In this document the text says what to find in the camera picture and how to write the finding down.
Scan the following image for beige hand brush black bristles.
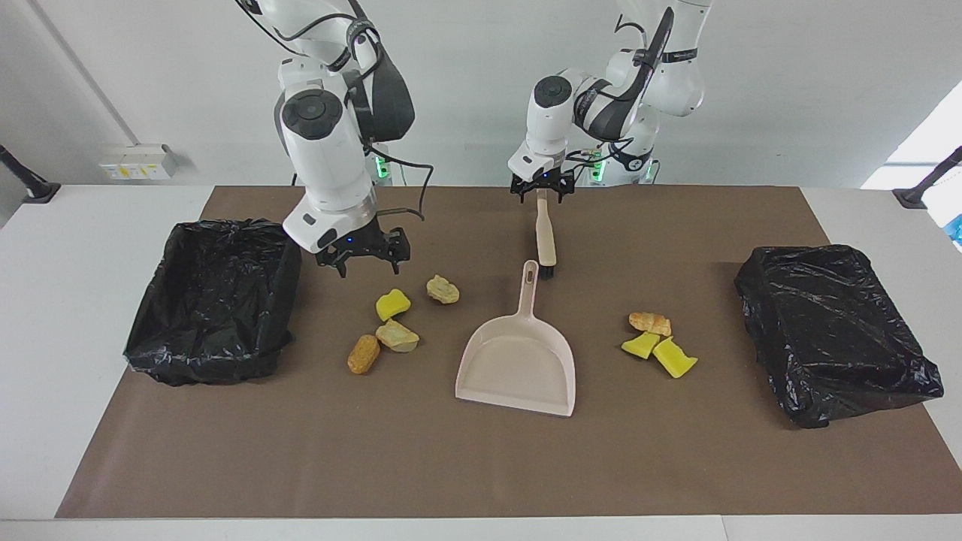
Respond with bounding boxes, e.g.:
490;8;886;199
534;188;558;280

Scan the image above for blocky yellow sponge piece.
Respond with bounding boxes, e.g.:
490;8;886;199
375;289;412;322

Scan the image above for pale beige bread piece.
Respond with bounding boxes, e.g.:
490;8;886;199
426;274;461;305

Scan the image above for pale green crusty piece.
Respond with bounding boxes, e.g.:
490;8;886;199
375;319;421;354

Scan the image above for brown fried nugget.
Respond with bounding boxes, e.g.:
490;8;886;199
347;334;381;375

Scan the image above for orange striped bread piece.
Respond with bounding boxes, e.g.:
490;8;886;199
628;312;673;337

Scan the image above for beige plastic dustpan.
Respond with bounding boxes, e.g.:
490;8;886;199
455;260;577;418

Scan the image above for wedge yellow sponge piece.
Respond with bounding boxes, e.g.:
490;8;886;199
621;331;661;360

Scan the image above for notched yellow sponge piece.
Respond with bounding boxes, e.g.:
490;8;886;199
652;336;699;379

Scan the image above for black bag lined bin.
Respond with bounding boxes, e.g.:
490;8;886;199
123;219;303;388
734;244;945;430

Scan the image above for brown table mat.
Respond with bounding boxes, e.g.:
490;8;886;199
55;186;962;519

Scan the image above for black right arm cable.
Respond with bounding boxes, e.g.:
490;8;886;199
366;147;435;222

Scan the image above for white wall socket box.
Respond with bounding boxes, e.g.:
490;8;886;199
98;144;179;181

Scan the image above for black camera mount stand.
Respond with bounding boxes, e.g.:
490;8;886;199
893;146;962;210
0;144;62;204

